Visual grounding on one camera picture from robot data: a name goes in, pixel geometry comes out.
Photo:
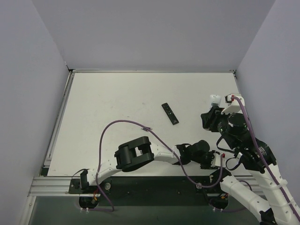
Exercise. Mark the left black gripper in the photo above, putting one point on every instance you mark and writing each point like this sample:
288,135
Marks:
208,160

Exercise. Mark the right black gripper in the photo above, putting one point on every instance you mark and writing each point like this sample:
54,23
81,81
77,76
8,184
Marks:
209,119

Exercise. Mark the white remote control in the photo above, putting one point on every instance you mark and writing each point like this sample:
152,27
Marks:
215,100

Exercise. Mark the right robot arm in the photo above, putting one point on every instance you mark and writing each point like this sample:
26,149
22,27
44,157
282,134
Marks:
278,207

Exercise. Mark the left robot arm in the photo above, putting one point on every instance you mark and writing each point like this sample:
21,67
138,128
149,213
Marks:
139,152

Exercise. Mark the black remote control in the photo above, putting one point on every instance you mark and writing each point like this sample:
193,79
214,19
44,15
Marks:
170,114

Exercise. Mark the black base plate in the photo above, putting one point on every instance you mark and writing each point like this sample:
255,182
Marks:
148,191

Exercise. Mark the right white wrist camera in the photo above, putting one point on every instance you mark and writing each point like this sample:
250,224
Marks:
233,105

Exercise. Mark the aluminium frame rail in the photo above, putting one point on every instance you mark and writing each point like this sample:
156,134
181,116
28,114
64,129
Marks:
59,186

